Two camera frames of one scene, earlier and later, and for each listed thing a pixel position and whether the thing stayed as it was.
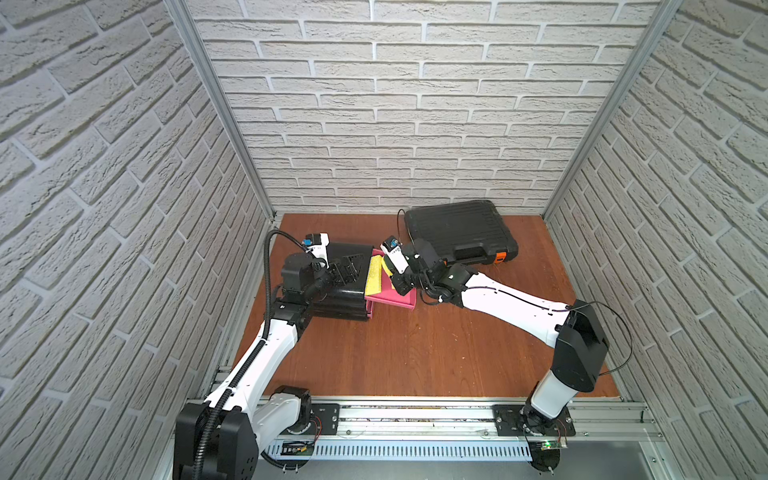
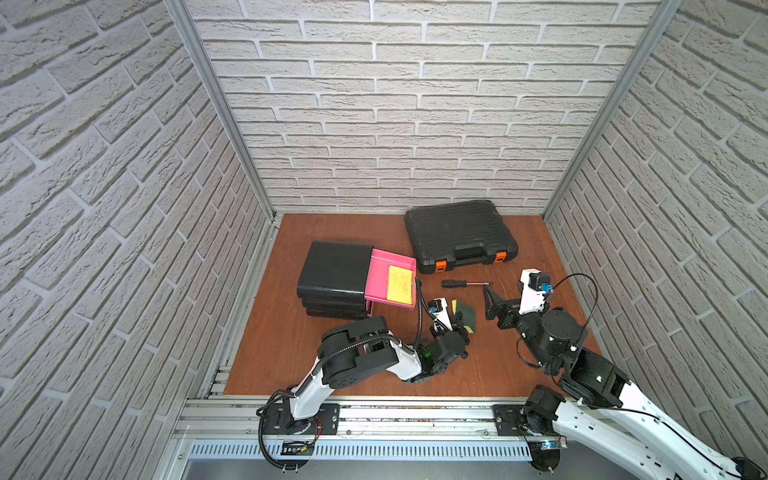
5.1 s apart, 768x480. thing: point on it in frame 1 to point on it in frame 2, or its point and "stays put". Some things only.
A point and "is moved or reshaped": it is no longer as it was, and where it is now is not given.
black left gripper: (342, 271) to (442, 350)
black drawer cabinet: (347, 302) stays put
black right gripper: (399, 286) to (511, 309)
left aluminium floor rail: (229, 347) stays put
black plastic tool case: (470, 232) stays put
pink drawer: (389, 295) stays put
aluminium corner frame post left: (194, 42) stays put
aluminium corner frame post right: (669, 12) stays put
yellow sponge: (374, 277) is moved or reshaped
